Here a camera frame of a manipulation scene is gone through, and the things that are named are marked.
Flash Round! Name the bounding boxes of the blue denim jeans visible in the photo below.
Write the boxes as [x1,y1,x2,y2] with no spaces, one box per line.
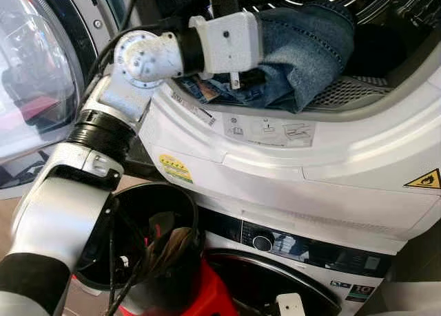
[183,1,356,114]

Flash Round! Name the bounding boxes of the white washing machine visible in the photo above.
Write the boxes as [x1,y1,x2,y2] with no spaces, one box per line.
[196,209,407,316]

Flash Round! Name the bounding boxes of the grey pictogram instruction sticker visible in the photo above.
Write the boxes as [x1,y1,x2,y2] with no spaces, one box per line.
[222,113,316,148]

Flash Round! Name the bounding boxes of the white barcode label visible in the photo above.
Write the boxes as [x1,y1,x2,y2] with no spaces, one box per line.
[169,89,216,127]

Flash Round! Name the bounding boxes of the grey perforated lint filter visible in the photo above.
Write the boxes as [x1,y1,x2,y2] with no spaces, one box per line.
[303,75,393,112]

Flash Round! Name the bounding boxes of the white tumble dryer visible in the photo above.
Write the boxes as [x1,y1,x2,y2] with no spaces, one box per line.
[138,0,441,255]

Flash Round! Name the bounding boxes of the yellow green energy sticker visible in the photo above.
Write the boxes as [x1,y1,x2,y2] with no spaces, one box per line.
[158,154,195,185]

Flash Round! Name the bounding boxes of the round washer control knob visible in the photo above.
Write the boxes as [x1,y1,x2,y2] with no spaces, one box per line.
[252,233,274,253]

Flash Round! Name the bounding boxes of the black plastic bucket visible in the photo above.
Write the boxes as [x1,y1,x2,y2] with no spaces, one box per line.
[72,182,206,315]

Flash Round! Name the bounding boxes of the brown cloth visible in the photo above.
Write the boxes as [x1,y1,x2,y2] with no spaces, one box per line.
[138,227,197,282]

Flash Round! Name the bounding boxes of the yellow triangle warning sticker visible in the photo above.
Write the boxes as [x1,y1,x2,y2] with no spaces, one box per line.
[404,169,441,189]

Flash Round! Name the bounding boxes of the round glass dryer door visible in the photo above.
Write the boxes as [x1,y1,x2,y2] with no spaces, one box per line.
[0,0,101,189]

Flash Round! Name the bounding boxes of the red plastic stool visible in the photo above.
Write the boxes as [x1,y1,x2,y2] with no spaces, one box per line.
[141,257,238,316]

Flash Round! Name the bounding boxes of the white plastic sheet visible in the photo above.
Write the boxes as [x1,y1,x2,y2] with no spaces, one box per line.
[376,282,441,316]

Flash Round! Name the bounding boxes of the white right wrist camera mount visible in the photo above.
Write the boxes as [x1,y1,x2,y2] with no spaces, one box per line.
[276,293,306,316]

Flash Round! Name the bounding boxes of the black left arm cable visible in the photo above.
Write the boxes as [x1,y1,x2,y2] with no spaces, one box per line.
[103,192,180,316]

